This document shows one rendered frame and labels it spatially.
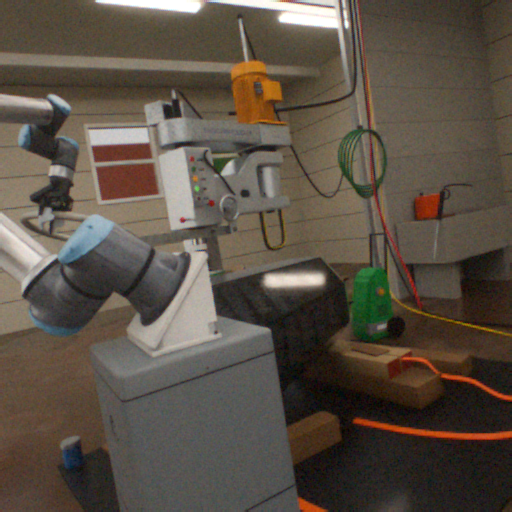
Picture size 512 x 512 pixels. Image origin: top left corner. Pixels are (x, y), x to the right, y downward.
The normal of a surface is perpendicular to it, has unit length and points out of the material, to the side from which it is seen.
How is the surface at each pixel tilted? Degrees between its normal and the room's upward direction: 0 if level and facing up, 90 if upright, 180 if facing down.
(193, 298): 90
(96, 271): 117
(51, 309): 102
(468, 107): 90
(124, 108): 90
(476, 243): 90
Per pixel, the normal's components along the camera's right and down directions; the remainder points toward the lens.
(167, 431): 0.50, -0.02
